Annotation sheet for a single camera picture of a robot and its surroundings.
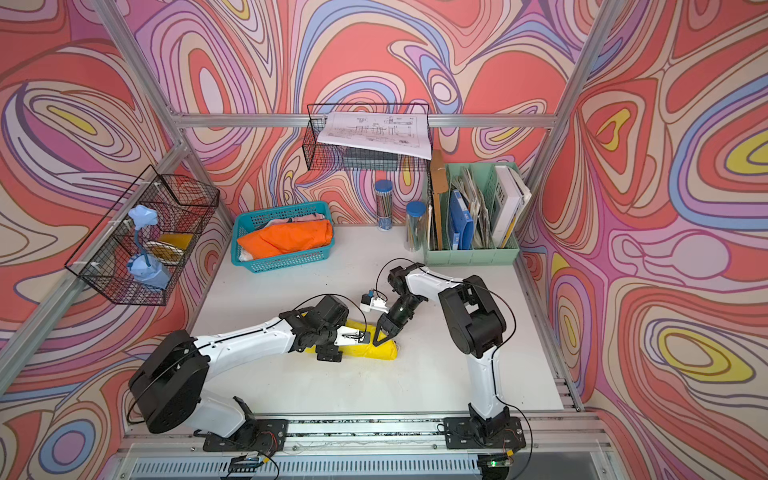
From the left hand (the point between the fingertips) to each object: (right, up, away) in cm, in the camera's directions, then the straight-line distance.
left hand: (343, 331), depth 88 cm
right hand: (+12, -4, -3) cm, 13 cm away
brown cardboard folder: (+29, +45, +3) cm, 54 cm away
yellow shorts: (+13, -4, -6) cm, 15 cm away
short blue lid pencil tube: (+23, +33, +14) cm, 43 cm away
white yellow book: (+53, +41, +6) cm, 67 cm away
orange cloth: (-25, +28, +12) cm, 39 cm away
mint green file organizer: (+43, +35, +6) cm, 56 cm away
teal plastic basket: (-40, +36, +27) cm, 60 cm away
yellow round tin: (-41, +24, -16) cm, 50 cm away
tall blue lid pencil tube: (+12, +42, +23) cm, 49 cm away
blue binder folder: (+37, +33, +8) cm, 50 cm away
